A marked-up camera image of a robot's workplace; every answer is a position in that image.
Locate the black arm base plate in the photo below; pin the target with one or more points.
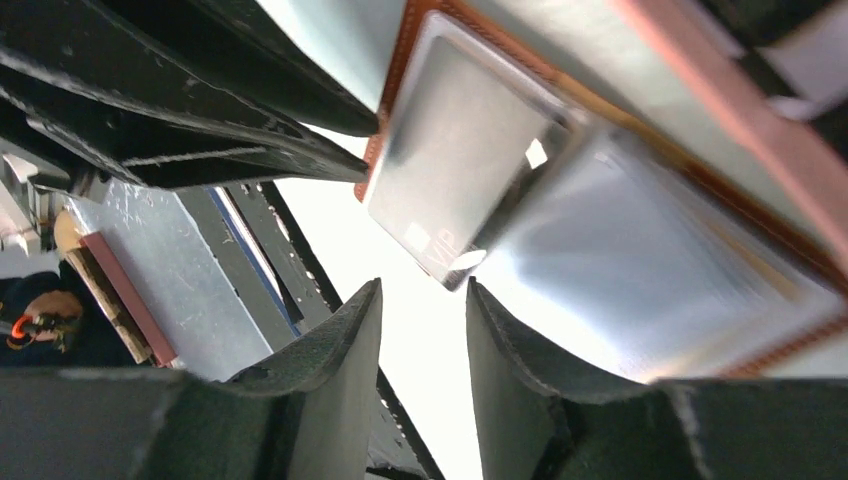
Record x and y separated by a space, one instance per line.
254 237

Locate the brown leather card holder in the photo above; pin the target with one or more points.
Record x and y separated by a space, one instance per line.
635 255

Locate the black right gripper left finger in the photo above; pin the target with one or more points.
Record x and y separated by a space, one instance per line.
302 413

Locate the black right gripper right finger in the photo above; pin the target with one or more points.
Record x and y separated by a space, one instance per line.
543 413

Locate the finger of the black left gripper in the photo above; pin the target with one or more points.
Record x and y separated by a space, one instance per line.
83 89
238 45

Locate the black VIP card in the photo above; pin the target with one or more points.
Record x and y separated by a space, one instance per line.
465 116

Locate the pink oval plastic tray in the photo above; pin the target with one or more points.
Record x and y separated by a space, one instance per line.
809 171

